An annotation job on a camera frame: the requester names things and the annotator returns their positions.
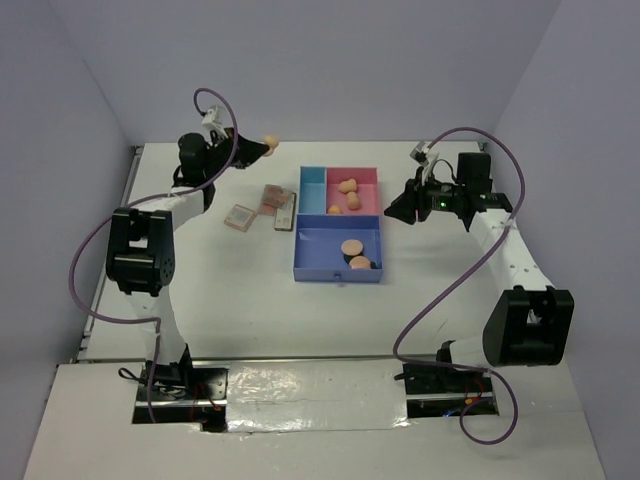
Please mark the pink round powder puff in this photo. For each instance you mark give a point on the pink round powder puff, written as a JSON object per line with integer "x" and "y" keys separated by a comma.
{"x": 352, "y": 247}

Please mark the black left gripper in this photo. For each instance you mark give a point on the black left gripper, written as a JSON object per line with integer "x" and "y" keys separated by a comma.
{"x": 247, "y": 152}

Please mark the aluminium table edge rail left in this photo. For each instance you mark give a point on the aluminium table edge rail left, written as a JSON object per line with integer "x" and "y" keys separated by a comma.
{"x": 90, "y": 309}

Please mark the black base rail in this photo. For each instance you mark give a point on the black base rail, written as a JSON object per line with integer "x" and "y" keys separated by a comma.
{"x": 430, "y": 393}

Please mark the pink blush palette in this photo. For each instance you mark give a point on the pink blush palette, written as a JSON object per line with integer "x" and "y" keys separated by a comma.
{"x": 267, "y": 207}

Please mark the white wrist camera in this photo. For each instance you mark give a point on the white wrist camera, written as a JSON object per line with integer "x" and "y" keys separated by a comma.
{"x": 212, "y": 124}
{"x": 426, "y": 159}

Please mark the tan gourd-shaped makeup sponge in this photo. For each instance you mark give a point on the tan gourd-shaped makeup sponge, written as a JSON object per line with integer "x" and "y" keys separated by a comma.
{"x": 353, "y": 201}

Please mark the orange square blush palette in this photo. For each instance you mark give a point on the orange square blush palette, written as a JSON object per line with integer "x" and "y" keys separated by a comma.
{"x": 240, "y": 218}

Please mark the three-colour compartment organizer tray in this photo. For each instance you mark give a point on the three-colour compartment organizer tray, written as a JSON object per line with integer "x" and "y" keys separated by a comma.
{"x": 318, "y": 235}

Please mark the silver tape covered panel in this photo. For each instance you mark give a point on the silver tape covered panel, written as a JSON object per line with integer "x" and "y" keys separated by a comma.
{"x": 332, "y": 395}

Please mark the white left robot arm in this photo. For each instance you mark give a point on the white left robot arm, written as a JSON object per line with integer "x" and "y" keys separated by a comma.
{"x": 141, "y": 253}

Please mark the patterned eyeshadow palette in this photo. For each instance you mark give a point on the patterned eyeshadow palette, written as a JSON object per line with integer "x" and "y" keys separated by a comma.
{"x": 275, "y": 195}

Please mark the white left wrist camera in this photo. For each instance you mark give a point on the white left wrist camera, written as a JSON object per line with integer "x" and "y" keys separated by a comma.
{"x": 212, "y": 124}

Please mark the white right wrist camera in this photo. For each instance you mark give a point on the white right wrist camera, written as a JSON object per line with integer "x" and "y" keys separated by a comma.
{"x": 426, "y": 159}

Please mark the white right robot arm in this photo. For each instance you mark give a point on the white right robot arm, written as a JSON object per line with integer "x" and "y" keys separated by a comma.
{"x": 529, "y": 325}

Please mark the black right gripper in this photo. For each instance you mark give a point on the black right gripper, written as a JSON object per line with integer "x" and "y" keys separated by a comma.
{"x": 413, "y": 198}

